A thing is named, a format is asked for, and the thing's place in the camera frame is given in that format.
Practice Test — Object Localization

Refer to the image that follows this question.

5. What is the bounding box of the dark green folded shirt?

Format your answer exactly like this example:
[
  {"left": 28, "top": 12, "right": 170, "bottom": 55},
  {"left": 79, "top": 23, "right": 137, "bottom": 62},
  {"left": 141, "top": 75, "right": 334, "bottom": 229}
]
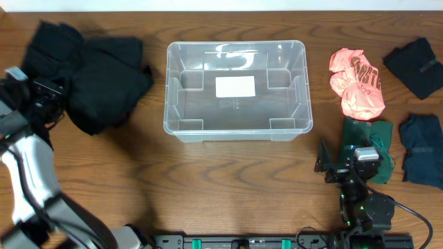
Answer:
[{"left": 338, "top": 117, "right": 395, "bottom": 184}]

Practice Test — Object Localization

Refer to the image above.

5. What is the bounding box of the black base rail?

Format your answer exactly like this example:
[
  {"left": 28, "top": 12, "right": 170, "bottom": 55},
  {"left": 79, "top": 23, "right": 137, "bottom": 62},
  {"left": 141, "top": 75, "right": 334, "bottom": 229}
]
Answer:
[{"left": 154, "top": 233, "right": 414, "bottom": 249}]

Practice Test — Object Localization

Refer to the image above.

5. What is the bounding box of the white label in bin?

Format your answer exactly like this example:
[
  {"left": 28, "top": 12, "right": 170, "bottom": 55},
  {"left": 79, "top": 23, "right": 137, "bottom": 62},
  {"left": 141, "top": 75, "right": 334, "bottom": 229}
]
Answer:
[{"left": 215, "top": 76, "right": 255, "bottom": 98}]

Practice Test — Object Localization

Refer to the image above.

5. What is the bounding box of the black folded cloth top right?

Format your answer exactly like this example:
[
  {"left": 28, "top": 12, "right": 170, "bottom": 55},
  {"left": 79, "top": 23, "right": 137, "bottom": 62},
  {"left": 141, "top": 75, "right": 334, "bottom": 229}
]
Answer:
[{"left": 383, "top": 37, "right": 442, "bottom": 100}]

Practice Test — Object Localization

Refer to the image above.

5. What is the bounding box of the pink crumpled printed shirt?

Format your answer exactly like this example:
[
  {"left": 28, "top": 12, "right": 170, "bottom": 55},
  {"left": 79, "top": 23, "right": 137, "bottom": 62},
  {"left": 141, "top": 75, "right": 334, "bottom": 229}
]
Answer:
[{"left": 329, "top": 48, "right": 385, "bottom": 121}]

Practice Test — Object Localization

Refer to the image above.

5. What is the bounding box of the clear plastic storage bin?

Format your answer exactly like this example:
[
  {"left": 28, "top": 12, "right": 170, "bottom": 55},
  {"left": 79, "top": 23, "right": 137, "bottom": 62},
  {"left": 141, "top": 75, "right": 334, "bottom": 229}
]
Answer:
[{"left": 163, "top": 40, "right": 314, "bottom": 142}]

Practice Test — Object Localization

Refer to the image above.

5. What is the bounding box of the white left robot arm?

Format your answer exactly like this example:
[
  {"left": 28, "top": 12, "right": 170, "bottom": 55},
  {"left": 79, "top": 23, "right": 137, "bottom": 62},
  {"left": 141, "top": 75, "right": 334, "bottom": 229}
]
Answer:
[{"left": 1, "top": 79, "right": 154, "bottom": 248}]

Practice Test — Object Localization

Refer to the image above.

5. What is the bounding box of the dark navy folded cloth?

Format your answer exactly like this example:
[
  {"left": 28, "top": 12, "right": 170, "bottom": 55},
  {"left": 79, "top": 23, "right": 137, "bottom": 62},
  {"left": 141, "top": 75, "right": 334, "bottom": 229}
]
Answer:
[{"left": 399, "top": 114, "right": 442, "bottom": 189}]

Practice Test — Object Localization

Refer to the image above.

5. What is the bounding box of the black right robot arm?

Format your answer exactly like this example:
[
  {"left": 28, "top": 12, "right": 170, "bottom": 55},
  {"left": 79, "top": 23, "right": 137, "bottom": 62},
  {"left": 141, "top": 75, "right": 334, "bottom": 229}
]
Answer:
[{"left": 314, "top": 141, "right": 395, "bottom": 249}]

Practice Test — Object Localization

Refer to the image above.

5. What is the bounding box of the black garment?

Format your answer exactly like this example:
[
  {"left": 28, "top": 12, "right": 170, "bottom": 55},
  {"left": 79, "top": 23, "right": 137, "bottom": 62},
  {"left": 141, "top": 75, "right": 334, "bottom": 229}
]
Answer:
[{"left": 21, "top": 22, "right": 154, "bottom": 135}]

